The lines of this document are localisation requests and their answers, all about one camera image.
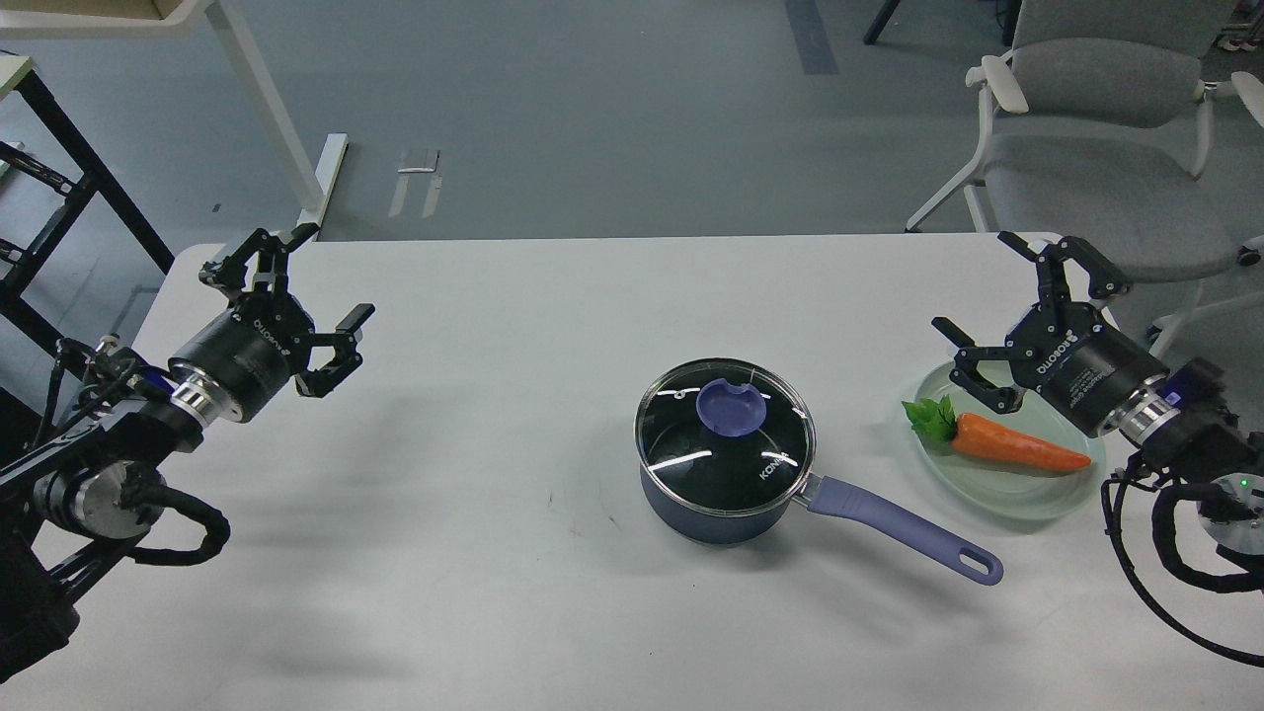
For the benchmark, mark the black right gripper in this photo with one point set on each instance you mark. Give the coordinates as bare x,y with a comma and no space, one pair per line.
1081,366

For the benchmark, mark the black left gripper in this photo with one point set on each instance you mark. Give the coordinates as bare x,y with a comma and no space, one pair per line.
252,349

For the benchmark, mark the blue saucepan with handle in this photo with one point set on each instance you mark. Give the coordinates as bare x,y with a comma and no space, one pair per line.
722,497

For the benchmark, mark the glass lid with blue knob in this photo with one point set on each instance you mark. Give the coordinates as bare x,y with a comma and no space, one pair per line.
727,402

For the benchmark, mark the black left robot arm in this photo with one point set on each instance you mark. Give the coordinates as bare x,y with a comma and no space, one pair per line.
88,492

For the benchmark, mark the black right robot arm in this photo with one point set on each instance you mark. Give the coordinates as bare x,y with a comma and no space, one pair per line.
1204,474

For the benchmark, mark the orange toy carrot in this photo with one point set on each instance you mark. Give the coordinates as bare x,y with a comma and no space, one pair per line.
973,435

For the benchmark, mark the pale green glass plate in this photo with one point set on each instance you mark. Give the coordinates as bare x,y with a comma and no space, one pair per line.
1008,489

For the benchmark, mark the grey office chair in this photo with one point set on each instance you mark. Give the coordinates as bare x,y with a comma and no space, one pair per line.
1098,124

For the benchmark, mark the white desk frame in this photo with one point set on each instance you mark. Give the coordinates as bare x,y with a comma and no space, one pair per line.
312,180

